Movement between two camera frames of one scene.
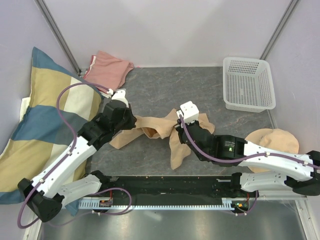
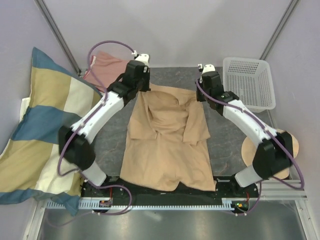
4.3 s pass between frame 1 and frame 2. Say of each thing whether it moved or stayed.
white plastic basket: stayed
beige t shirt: moved
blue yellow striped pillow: stayed
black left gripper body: moved
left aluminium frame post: stayed
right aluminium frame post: stayed
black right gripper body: moved
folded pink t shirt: stayed
